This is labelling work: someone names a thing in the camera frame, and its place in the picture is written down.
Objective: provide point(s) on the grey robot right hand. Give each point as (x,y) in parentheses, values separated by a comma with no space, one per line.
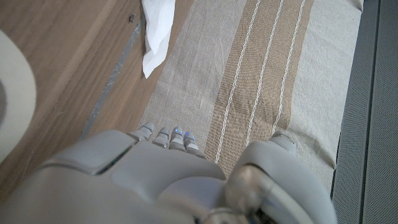
(140,180)

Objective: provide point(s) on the medium beige masking tape roll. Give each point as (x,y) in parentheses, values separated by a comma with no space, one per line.
(21,93)

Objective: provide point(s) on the white tissue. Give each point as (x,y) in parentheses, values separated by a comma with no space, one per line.
(158,28)

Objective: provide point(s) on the beige striped curtain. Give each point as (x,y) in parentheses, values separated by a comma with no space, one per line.
(248,77)

